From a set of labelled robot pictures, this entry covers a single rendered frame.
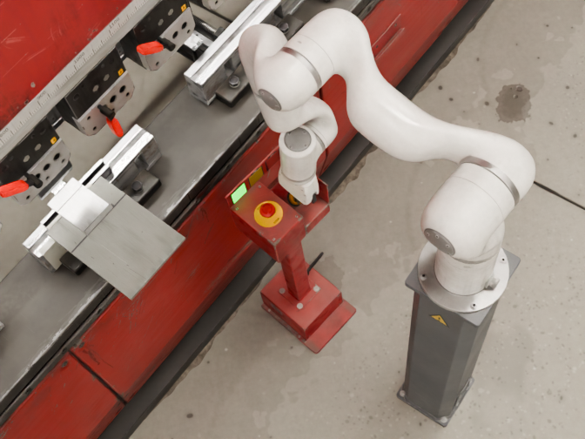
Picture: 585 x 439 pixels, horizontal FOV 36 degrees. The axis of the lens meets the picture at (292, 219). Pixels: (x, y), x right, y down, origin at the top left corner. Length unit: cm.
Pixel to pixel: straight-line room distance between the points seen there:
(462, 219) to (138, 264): 79
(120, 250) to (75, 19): 55
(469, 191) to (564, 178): 168
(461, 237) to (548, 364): 147
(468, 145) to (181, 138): 91
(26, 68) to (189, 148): 65
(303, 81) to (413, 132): 21
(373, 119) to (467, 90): 178
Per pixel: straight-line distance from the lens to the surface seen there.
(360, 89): 157
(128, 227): 202
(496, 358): 291
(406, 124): 155
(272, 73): 157
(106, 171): 211
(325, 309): 283
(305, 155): 197
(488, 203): 152
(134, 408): 289
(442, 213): 150
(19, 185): 180
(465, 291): 186
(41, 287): 217
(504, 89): 334
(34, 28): 166
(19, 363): 213
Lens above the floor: 277
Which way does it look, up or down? 65 degrees down
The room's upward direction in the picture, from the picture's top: 12 degrees counter-clockwise
